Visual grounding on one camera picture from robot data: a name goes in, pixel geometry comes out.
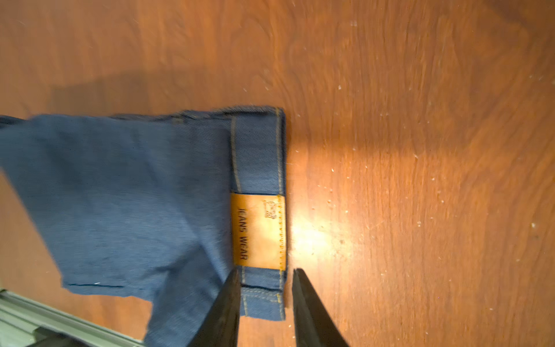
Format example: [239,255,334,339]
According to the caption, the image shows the blue denim jeans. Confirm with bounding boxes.
[1,106,286,346]

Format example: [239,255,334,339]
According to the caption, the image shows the aluminium mounting rail frame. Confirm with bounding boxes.
[1,290,144,346]

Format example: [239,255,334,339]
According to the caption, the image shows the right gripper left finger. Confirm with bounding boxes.
[188,267,241,347]

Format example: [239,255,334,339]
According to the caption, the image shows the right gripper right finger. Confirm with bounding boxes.
[292,268,348,347]

